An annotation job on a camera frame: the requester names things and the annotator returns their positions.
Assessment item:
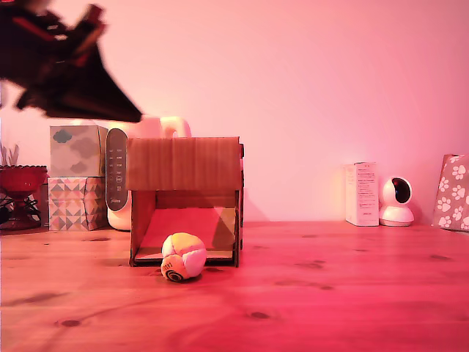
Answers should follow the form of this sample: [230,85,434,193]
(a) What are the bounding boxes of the cardboard dice tower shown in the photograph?
[126,136,245,268]

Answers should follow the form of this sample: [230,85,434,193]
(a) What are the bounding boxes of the triangle pattern tissue box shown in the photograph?
[47,176,107,232]

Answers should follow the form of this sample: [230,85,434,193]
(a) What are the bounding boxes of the yellow and white footbag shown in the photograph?
[160,232,207,283]

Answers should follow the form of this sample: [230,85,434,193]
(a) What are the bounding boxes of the paw print bag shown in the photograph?
[431,153,469,232]

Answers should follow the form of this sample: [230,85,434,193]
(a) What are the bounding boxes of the pale striped stalks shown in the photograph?
[0,143,20,166]

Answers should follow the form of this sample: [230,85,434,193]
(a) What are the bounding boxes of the cloud print tissue box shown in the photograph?
[49,125,109,177]

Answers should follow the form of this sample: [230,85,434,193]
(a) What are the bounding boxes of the thin black cable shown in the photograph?
[0,194,42,225]

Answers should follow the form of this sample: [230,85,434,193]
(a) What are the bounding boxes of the small white round camera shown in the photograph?
[378,176,415,227]

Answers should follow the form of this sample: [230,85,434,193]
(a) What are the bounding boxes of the small dark grey box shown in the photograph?
[39,183,49,228]

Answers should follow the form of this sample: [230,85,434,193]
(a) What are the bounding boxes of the red glass footed bowl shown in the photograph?
[0,164,48,231]

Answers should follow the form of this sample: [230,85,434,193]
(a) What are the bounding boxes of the cream electric kettle appliance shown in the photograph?
[105,116,192,232]

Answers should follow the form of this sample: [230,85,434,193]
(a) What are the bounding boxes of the white printed carton box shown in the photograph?
[344,161,380,227]

